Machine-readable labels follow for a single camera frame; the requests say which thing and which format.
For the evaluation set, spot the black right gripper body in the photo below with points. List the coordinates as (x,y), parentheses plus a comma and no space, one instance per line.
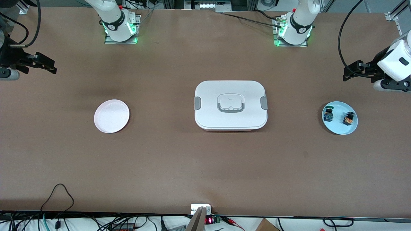
(9,57)

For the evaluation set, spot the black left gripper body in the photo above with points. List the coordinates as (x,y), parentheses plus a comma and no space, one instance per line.
(371,70)

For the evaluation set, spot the orange push button switch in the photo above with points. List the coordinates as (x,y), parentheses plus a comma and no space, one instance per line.
(348,119)

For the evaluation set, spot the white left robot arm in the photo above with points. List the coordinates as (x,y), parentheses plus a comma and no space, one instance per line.
(300,19)

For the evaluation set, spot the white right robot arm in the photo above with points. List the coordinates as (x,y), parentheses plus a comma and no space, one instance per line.
(112,16)

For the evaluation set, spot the light blue round plate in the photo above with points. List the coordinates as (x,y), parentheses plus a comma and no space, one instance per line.
(338,127)

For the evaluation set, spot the pale pink round plate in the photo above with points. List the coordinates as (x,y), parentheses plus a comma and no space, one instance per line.
(110,117)

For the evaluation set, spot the white lunch box grey latches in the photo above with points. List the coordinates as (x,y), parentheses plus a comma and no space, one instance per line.
(208,112)

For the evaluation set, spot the white lit power strip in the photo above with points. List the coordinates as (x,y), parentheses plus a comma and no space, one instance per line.
(208,5)

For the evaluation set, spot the brown cardboard box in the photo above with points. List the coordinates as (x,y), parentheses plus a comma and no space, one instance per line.
(266,226)

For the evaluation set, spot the black orange power strip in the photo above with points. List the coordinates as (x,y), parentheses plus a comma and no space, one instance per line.
(123,227)

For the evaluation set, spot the red black clip leads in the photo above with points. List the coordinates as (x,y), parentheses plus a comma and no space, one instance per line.
(229,220)

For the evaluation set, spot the red digit display module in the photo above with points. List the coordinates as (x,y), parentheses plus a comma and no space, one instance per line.
(209,220)

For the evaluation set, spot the grey power adapter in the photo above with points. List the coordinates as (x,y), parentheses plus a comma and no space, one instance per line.
(176,228)

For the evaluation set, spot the green blue push button switch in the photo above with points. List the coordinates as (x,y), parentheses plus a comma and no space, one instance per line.
(328,115)

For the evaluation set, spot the aluminium profile bracket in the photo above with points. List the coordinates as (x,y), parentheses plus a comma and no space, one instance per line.
(24,8)
(393,16)

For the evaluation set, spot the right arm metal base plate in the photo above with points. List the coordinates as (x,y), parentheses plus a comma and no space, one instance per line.
(109,41)

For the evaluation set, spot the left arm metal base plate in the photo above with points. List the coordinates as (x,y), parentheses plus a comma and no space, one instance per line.
(276,43)

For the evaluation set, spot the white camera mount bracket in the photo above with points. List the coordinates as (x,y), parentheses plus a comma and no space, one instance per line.
(196,208)

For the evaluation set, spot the grey aluminium camera bar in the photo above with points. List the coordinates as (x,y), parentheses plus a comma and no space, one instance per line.
(197,223)

